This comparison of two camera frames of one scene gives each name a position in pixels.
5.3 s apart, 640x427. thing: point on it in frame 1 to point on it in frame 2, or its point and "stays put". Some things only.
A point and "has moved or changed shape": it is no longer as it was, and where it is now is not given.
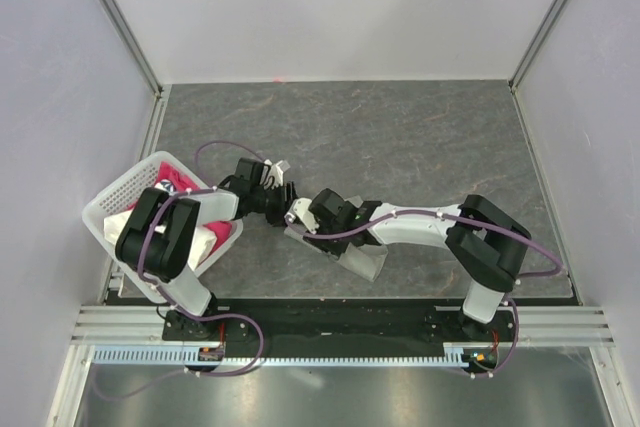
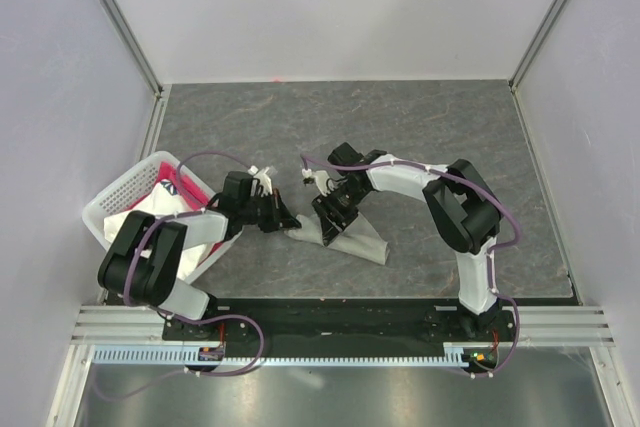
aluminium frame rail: [564, 325] stays put
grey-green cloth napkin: [363, 259] has moved or changed shape
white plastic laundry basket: [148, 220] stays put
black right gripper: [326, 247] to [331, 225]
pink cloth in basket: [166, 171] stays put
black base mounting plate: [338, 323] stays put
